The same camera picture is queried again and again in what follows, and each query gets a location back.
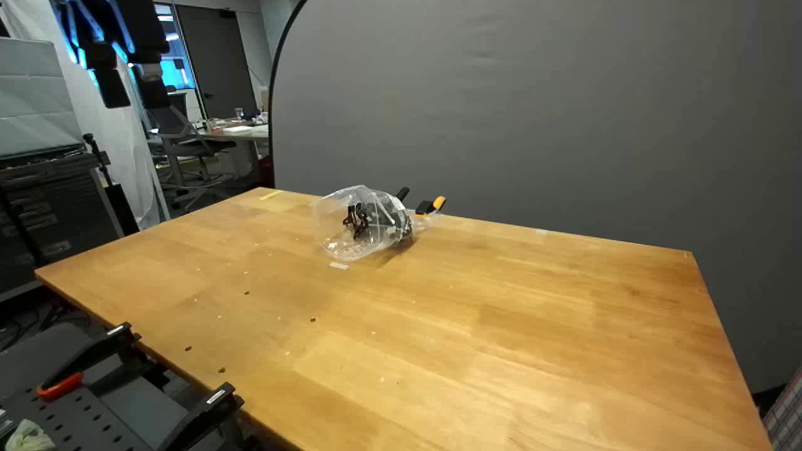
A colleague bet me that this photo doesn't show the crumpled white paper wad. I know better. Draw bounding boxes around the crumpled white paper wad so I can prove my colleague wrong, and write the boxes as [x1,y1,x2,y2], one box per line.
[0,417,57,451]

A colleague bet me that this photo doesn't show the white curtain sheet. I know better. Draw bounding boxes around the white curtain sheet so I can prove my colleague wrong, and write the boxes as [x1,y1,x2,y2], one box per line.
[0,0,172,234]

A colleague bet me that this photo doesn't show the dark office chair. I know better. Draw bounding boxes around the dark office chair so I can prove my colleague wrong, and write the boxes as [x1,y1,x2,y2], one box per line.
[146,103,240,215]

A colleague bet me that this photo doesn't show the black cable harness with brackets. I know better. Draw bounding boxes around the black cable harness with brackets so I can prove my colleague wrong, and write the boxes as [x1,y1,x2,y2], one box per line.
[340,199,413,245]

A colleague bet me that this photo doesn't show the grey fabric backdrop panel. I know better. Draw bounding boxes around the grey fabric backdrop panel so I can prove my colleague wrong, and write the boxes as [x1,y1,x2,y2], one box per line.
[268,0,802,397]

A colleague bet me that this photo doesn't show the clear plastic bag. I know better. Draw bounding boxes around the clear plastic bag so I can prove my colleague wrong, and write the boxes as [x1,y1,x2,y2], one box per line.
[310,183,420,266]

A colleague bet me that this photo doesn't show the black hanging equipment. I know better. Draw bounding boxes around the black hanging equipment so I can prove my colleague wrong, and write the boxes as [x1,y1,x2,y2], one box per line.
[48,0,172,111]

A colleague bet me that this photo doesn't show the black equipment case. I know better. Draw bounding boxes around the black equipment case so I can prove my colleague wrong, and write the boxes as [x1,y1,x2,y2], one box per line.
[0,142,128,296]

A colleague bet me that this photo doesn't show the grey translucent panel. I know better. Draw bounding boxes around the grey translucent panel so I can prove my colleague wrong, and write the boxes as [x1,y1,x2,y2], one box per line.
[0,35,89,162]

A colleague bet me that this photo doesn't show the cluttered background table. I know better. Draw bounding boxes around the cluttered background table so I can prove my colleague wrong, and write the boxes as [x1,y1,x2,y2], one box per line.
[198,116,270,145]

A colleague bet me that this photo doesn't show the grey checked fabric chair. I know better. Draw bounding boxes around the grey checked fabric chair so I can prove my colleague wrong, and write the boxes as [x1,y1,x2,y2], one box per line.
[761,366,802,451]

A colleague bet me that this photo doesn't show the black tripod stand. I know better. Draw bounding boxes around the black tripod stand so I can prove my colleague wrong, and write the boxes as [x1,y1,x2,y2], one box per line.
[81,134,142,238]

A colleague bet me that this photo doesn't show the dark door panel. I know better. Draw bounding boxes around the dark door panel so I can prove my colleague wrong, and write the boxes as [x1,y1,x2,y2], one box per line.
[172,2,260,123]

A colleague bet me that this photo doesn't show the black perforated mounting board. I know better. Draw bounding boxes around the black perforated mounting board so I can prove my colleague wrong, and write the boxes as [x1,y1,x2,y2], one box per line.
[0,321,253,451]

